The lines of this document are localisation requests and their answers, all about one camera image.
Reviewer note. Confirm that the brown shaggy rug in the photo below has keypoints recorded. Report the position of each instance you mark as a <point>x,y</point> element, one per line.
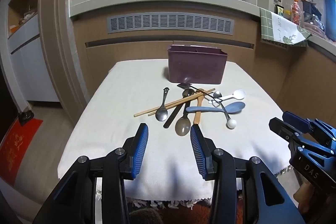
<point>168,213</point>

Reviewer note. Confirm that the person's right hand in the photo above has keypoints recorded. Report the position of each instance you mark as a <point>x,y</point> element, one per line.
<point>302,195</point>

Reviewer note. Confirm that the steel spoon with white ball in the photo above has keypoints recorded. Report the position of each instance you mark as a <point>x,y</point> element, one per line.
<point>231,123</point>

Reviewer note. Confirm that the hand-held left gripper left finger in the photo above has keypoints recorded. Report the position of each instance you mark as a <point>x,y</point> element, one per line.
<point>140,150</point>

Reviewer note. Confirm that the dark green packet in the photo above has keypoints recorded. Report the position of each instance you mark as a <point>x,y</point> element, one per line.
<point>279,10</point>

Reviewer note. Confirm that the long grey vent grille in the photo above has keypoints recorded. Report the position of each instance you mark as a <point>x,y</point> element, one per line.
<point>170,23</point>

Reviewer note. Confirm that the stone kitchen counter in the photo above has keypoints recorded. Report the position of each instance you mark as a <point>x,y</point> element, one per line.
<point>157,1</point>

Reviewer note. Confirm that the wooden base cabinet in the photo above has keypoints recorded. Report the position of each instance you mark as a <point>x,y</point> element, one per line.
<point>131,50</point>

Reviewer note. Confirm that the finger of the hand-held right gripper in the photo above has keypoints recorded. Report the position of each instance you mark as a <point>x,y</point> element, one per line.
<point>286,132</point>
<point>296,120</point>

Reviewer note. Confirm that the red floor mat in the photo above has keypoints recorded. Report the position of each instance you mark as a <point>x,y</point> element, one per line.
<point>15,145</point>

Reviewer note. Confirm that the short grey vent grille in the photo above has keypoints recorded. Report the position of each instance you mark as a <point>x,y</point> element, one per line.
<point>275,44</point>

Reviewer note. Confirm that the purple plastic utensil box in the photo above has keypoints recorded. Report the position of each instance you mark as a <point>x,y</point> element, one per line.
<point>197,66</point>

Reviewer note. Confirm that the black object on floor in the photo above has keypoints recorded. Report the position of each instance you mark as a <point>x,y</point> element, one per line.
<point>26,116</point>

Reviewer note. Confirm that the wooden chopstick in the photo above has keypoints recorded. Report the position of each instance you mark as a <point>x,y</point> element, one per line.
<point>149,110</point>
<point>174,105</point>

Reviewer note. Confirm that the pink basket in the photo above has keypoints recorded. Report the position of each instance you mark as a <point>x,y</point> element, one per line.
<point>315,28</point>

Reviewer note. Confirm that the white plastic spoon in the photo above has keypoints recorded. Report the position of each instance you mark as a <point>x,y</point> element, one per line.
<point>239,94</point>

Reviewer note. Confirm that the white cabinet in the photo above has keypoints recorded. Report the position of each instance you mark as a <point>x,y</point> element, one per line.
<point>31,61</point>

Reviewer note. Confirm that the wooden spoon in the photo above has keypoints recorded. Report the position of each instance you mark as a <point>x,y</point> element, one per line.
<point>197,116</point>

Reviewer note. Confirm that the large steel spoon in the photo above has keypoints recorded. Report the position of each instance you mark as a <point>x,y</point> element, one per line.
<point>183,127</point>

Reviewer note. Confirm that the green checked cloth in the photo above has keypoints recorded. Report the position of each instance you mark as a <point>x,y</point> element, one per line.
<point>267,27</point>

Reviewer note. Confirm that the blue plastic spoon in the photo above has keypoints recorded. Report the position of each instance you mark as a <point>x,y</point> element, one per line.
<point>235,107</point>

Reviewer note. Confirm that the white tablecloth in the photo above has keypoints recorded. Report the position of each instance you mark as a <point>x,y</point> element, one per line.
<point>118,108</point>

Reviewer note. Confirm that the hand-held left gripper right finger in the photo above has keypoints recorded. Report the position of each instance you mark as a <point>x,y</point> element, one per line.
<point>198,153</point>

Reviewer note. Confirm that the black metal spatula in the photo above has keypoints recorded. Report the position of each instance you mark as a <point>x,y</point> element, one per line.
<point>183,86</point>

